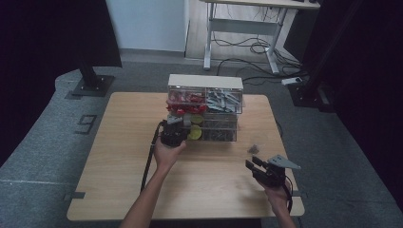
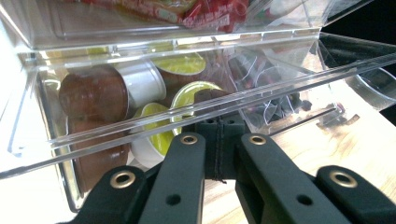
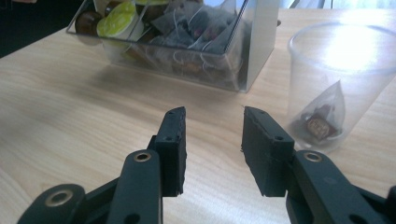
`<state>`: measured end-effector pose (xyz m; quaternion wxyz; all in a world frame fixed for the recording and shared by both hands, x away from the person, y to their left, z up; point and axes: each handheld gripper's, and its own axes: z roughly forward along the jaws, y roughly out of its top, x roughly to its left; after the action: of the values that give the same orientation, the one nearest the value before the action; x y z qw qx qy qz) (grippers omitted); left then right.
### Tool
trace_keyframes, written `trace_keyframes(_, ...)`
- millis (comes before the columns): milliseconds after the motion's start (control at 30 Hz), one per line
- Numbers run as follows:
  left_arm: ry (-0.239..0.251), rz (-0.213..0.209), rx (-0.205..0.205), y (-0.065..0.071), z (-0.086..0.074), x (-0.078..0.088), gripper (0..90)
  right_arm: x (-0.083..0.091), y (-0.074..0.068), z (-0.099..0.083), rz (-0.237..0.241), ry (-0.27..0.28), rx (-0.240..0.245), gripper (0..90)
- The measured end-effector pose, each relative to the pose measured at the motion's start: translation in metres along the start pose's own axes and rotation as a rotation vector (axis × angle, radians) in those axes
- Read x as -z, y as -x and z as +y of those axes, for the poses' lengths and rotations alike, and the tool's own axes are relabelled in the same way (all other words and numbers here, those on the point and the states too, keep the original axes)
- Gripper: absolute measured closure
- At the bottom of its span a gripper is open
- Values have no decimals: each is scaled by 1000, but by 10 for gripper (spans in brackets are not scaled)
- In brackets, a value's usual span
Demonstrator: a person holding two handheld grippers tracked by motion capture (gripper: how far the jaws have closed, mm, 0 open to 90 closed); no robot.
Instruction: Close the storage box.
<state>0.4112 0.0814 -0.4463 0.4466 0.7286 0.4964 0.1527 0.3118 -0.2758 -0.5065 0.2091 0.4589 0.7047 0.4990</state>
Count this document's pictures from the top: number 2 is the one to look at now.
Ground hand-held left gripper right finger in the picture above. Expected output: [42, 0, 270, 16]
[219, 115, 250, 182]

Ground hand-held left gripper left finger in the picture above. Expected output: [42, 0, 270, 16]
[194, 116, 221, 181]

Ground white capsule green lid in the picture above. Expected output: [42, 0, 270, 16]
[169, 80, 226, 120]
[151, 51, 207, 78]
[130, 102, 176, 169]
[115, 60, 168, 109]

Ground pile of tea bags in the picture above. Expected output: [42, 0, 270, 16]
[226, 48, 316, 133]

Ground red snack packets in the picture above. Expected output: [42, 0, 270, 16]
[70, 0, 250, 34]

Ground brown coffee capsule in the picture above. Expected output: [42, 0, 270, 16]
[67, 119, 133, 194]
[58, 65, 131, 123]

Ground clear plastic cup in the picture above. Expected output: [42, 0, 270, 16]
[345, 66, 396, 112]

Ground clear acrylic drawer with snacks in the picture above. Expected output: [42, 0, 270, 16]
[0, 0, 375, 52]

